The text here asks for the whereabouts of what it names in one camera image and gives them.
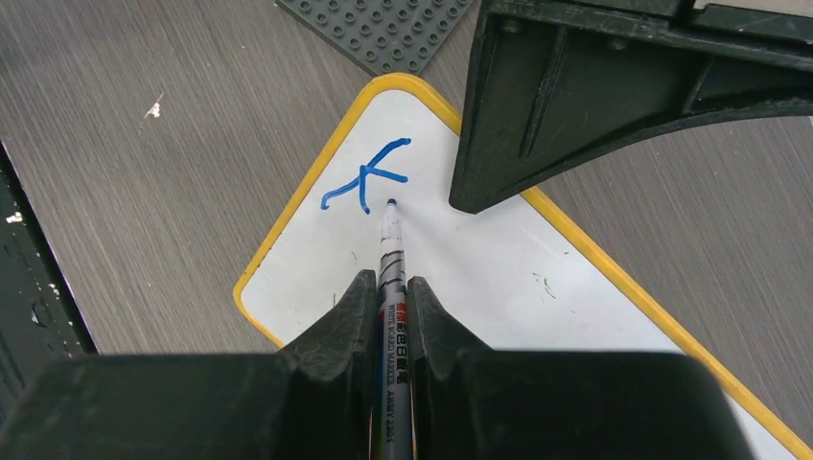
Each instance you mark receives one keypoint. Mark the yellow framed whiteboard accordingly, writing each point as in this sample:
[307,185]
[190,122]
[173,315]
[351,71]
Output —
[520,275]

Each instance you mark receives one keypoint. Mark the grey studded baseplate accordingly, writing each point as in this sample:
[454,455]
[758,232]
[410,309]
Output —
[381,36]

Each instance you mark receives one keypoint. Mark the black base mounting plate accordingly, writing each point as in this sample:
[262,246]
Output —
[40,320]

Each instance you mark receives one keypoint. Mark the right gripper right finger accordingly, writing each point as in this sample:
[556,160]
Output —
[474,402]

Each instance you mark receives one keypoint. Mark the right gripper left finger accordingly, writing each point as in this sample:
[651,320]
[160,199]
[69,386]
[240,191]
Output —
[310,400]

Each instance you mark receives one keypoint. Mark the whiteboard marker pen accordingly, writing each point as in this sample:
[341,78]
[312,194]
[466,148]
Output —
[392,425]

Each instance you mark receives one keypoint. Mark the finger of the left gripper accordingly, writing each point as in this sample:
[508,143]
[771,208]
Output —
[552,85]

